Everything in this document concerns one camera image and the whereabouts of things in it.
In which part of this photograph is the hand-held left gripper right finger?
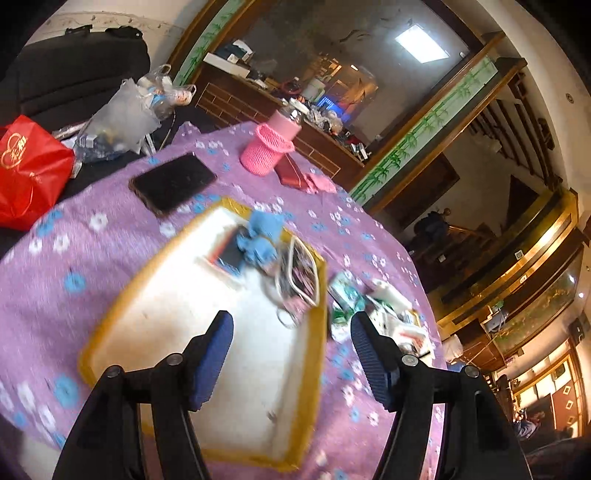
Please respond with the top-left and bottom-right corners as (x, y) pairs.
(350, 311), (532, 480)

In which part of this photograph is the blue cloth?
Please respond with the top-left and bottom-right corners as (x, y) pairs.
(235, 210), (287, 271)

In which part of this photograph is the fish tank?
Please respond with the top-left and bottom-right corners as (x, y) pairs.
(489, 258), (583, 356)

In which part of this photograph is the pink cloth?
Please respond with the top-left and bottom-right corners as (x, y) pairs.
(302, 170), (338, 195)

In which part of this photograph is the red wallet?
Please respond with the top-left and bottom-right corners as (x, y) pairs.
(274, 154), (312, 190)

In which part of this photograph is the black sofa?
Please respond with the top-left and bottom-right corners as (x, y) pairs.
(0, 28), (153, 130)

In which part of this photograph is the green printed tissue packet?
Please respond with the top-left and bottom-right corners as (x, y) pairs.
(328, 272), (368, 342)

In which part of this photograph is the clear plastic bag with items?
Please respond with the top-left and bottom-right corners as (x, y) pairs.
(74, 65), (197, 162)

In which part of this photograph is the clear pouch with white frame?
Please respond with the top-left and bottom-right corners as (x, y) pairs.
(274, 235), (321, 328)

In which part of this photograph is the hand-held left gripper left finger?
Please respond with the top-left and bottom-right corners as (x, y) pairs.
(53, 310), (235, 480)

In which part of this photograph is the white box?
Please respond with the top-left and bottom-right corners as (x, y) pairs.
(203, 52), (252, 77)

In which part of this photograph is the yellow rimmed tray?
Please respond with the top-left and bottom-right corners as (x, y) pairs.
(78, 198), (329, 472)

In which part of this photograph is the black smartphone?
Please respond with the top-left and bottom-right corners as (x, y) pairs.
(128, 152), (218, 217)

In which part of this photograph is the bottle in pink knitted sleeve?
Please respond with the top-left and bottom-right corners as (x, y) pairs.
(240, 104), (305, 177)

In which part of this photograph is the wooden counter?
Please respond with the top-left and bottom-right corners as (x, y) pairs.
(196, 62), (365, 190)

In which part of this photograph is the brown wooden door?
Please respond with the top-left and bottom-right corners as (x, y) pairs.
(383, 152), (460, 232)

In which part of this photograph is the white tissue packet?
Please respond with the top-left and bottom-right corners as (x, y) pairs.
(365, 279), (432, 358)

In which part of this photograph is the purple floral tablecloth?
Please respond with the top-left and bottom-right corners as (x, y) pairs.
(0, 121), (448, 480)

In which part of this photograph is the red shopping bag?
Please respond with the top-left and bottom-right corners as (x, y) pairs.
(0, 115), (76, 232)

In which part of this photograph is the ceiling light panel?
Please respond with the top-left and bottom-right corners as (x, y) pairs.
(394, 23), (451, 63)

